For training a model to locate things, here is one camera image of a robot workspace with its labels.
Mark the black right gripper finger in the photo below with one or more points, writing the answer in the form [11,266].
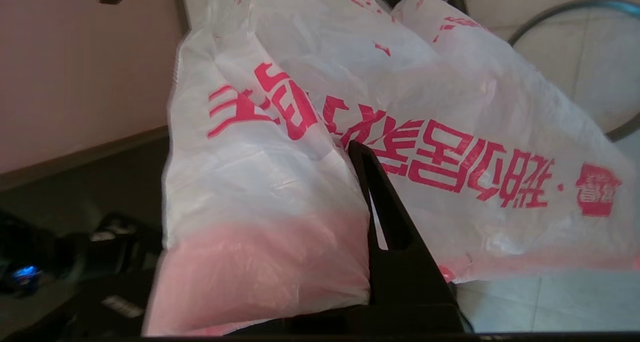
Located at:
[400,272]

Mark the white red-printed bin liner bag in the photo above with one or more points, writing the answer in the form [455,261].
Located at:
[275,182]

